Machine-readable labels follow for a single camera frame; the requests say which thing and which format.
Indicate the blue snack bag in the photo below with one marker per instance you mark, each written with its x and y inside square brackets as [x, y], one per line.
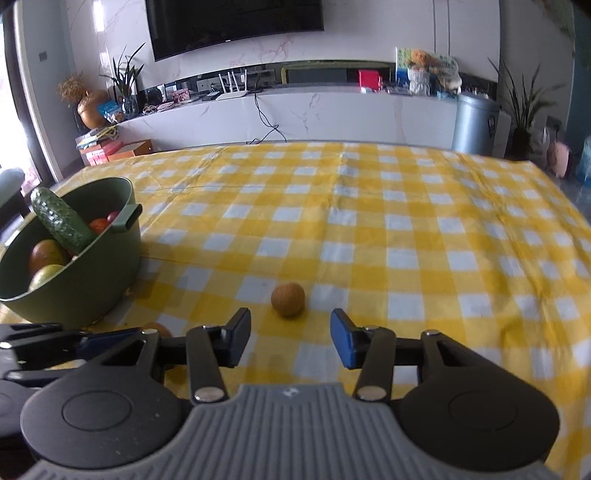
[110, 111]

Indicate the brown teddy bear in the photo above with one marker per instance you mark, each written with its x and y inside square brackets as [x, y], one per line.
[421, 59]

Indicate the green pear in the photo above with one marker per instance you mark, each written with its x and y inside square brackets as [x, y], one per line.
[44, 276]

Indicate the silver trash can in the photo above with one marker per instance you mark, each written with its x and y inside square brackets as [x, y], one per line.
[475, 124]

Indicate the green cucumber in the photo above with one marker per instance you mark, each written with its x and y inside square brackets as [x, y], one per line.
[62, 221]

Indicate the blue picture card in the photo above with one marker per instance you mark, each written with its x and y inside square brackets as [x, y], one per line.
[402, 67]

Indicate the small brown round fruit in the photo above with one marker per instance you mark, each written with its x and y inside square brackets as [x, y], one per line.
[287, 300]

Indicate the round printed fan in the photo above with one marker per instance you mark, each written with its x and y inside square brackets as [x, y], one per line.
[447, 69]

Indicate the yellow checkered tablecloth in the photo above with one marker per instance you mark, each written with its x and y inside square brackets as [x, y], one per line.
[369, 230]

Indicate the tall floor potted plant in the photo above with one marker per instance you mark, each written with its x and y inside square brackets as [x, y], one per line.
[524, 115]

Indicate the white marble television console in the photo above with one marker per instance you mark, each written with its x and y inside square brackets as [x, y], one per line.
[346, 115]

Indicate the white router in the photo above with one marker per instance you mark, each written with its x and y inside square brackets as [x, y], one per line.
[233, 92]

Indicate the small red tomato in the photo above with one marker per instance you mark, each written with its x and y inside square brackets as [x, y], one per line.
[114, 216]
[99, 225]

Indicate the long-leaved potted plant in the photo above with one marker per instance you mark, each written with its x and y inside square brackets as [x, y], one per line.
[124, 83]

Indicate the green colander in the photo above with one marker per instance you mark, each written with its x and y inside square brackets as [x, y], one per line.
[83, 286]

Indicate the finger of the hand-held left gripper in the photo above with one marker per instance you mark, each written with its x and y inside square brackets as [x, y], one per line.
[41, 373]
[106, 340]

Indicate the blue water jug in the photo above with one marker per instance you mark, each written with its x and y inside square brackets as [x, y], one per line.
[585, 161]

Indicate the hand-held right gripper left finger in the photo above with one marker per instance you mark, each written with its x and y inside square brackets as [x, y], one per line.
[236, 337]

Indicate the dried flower bunch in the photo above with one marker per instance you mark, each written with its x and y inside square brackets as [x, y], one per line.
[71, 88]

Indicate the black flat television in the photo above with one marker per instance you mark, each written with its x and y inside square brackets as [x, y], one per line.
[231, 25]

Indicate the red box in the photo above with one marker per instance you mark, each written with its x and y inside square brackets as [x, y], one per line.
[369, 79]

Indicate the gold vase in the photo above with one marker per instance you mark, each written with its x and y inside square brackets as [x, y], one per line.
[92, 110]

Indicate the yellow green paper bag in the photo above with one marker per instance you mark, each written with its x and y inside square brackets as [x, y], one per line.
[97, 136]

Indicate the pink small heater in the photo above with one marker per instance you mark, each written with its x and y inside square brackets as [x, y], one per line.
[559, 159]

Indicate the orange cardboard box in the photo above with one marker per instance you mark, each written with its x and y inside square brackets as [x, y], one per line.
[131, 150]

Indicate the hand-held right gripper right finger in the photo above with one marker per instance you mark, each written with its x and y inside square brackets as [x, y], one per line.
[342, 339]

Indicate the pink printed box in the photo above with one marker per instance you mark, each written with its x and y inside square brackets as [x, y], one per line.
[180, 95]

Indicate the stack of red boxes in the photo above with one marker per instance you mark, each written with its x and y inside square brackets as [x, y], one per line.
[99, 154]

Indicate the reddish mango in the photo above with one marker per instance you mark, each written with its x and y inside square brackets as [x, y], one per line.
[46, 256]

